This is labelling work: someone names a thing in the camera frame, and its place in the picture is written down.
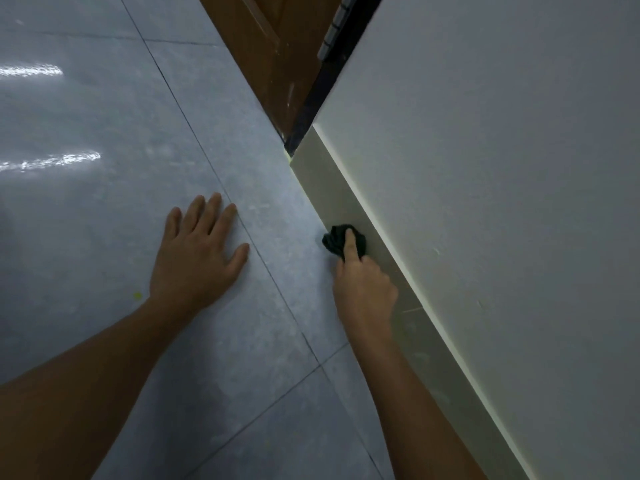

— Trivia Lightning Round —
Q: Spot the person's right hand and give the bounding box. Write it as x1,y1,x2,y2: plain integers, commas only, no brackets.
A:
332,229,399,341

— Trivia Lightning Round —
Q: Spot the person's left hand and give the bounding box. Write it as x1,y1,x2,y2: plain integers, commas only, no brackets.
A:
149,193,250,316

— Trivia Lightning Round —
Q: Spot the black cleaning cloth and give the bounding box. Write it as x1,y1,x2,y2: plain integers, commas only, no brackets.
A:
321,224,368,261

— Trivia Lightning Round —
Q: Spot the person's left forearm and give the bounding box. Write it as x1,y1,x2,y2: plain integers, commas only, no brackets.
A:
0,299,202,480

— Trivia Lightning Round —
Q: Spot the person's right forearm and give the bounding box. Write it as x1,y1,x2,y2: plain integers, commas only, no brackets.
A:
348,330,489,480

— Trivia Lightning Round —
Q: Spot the cream skirting board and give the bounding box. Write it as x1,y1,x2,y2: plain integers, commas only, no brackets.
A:
289,125,532,480

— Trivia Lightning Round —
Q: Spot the brown wooden door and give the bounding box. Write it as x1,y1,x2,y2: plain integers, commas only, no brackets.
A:
196,0,347,141

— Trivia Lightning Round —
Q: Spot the grey metal door hinge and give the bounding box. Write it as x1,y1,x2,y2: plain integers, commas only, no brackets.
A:
317,0,361,61

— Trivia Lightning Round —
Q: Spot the black door frame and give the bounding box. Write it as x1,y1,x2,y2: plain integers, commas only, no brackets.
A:
283,0,387,157

